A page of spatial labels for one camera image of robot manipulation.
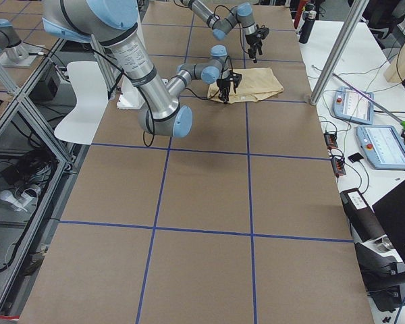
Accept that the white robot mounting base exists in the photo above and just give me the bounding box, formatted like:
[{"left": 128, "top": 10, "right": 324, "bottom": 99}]
[{"left": 116, "top": 76, "right": 171, "bottom": 111}]

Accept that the lower blue teach pendant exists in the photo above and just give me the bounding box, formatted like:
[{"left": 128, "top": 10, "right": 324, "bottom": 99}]
[{"left": 356, "top": 125, "right": 405, "bottom": 170}]

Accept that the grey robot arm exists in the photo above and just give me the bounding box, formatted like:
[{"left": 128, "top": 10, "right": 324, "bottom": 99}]
[
  {"left": 173, "top": 1, "right": 269, "bottom": 63},
  {"left": 43, "top": 1, "right": 232, "bottom": 138}
]

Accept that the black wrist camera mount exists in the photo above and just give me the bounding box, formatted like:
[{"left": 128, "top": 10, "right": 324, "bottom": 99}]
[
  {"left": 229, "top": 69, "right": 242, "bottom": 93},
  {"left": 256, "top": 24, "right": 269, "bottom": 40}
]

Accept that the black computer monitor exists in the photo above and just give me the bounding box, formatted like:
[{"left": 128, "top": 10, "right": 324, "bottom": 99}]
[{"left": 373, "top": 180, "right": 405, "bottom": 263}]

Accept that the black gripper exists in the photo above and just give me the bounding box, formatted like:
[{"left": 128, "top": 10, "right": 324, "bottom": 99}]
[
  {"left": 216, "top": 76, "right": 232, "bottom": 104},
  {"left": 245, "top": 30, "right": 263, "bottom": 63}
]

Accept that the cream long-sleeve graphic shirt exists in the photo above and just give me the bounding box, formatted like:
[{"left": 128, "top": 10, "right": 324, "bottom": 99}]
[{"left": 207, "top": 66, "right": 285, "bottom": 104}]

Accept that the aluminium frame post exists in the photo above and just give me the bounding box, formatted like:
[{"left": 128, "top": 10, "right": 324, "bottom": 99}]
[{"left": 309, "top": 0, "right": 369, "bottom": 106}]

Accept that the black water bottle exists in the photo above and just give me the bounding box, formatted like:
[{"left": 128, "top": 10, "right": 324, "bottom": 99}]
[{"left": 298, "top": 2, "right": 317, "bottom": 44}]

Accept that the upper blue teach pendant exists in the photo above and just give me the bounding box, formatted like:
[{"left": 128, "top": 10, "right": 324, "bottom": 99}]
[{"left": 332, "top": 86, "right": 374, "bottom": 125}]

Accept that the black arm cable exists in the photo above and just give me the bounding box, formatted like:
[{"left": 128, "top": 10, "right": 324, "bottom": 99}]
[
  {"left": 87, "top": 33, "right": 156, "bottom": 148},
  {"left": 212, "top": 3, "right": 239, "bottom": 21}
]

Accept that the white plastic chair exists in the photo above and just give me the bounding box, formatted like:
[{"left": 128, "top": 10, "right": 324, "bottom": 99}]
[{"left": 54, "top": 61, "right": 109, "bottom": 144}]

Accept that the blue teach pendant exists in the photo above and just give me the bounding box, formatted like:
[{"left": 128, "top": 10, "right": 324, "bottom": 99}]
[
  {"left": 356, "top": 125, "right": 405, "bottom": 170},
  {"left": 332, "top": 86, "right": 374, "bottom": 125}
]

